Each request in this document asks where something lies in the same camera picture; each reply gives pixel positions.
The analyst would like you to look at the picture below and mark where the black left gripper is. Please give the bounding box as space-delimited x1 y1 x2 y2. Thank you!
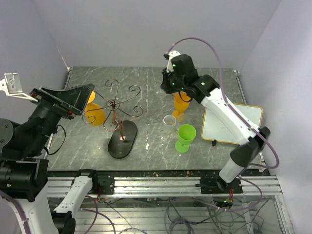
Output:
24 81 94 155

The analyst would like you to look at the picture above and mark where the orange plastic wine glass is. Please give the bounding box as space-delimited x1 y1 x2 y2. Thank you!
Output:
172 92 191 119

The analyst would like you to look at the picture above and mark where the green plastic wine glass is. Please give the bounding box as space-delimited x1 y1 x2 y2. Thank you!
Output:
175 124 196 153

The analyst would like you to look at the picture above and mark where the clear wine glass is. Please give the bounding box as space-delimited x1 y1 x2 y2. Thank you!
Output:
176 114 191 126
161 115 176 142

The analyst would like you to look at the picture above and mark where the clear wine glass front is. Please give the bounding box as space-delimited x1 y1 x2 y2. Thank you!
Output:
176 114 191 126

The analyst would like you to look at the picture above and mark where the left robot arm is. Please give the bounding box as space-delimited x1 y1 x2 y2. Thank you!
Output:
0 84 99 234

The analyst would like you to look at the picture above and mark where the metal wine glass rack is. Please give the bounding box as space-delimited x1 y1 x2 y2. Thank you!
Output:
94 78 144 159

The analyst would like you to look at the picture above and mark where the small whiteboard yellow frame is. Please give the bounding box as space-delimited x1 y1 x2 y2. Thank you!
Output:
201 103 263 145

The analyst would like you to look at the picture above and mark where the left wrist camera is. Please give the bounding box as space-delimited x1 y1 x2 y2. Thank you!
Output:
0 73 37 102

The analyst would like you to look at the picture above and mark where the aluminium rail front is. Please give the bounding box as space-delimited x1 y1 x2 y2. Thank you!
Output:
46 170 283 198

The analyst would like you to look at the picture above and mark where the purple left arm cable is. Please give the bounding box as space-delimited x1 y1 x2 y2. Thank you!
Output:
0 190 34 234

